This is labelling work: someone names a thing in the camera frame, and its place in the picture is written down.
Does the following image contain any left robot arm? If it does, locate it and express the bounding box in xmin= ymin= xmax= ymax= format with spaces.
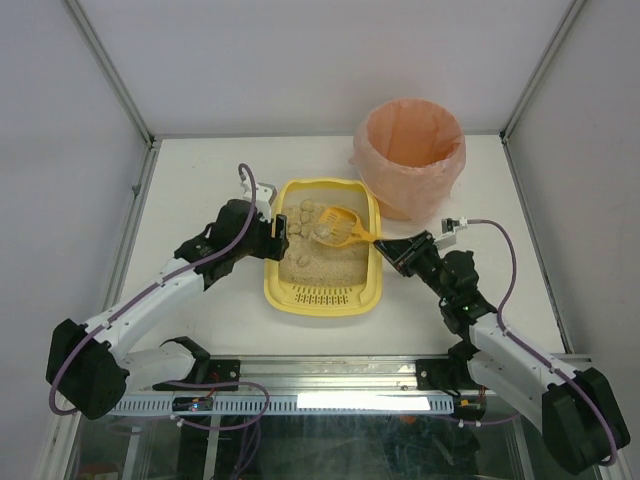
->
xmin=45 ymin=199 xmax=288 ymax=420

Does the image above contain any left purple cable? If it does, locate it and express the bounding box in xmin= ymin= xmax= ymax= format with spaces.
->
xmin=51 ymin=162 xmax=257 ymax=416

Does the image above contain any aluminium mounting rail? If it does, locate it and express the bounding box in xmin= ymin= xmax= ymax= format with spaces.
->
xmin=204 ymin=354 xmax=469 ymax=394

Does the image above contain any white slotted cable duct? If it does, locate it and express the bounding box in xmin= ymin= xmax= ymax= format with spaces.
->
xmin=110 ymin=393 xmax=454 ymax=417

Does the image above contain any orange lined trash bin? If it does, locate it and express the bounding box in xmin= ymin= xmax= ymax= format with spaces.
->
xmin=350 ymin=98 xmax=466 ymax=223

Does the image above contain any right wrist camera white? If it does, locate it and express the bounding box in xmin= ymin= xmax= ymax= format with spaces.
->
xmin=438 ymin=217 xmax=469 ymax=243

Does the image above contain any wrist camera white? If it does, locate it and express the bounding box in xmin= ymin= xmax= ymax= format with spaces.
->
xmin=438 ymin=217 xmax=469 ymax=243
xmin=241 ymin=179 xmax=277 ymax=207

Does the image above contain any yellow litter box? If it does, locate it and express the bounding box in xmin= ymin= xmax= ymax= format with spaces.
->
xmin=264 ymin=178 xmax=383 ymax=318

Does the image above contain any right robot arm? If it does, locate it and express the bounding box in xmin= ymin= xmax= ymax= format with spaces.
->
xmin=374 ymin=231 xmax=631 ymax=475

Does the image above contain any cat litter sand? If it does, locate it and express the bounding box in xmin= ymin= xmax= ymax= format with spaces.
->
xmin=279 ymin=199 xmax=369 ymax=287

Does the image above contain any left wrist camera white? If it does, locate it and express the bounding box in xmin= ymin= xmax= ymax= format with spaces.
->
xmin=241 ymin=179 xmax=277 ymax=207

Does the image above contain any yellow litter scoop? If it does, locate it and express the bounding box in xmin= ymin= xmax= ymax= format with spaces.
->
xmin=313 ymin=207 xmax=377 ymax=248

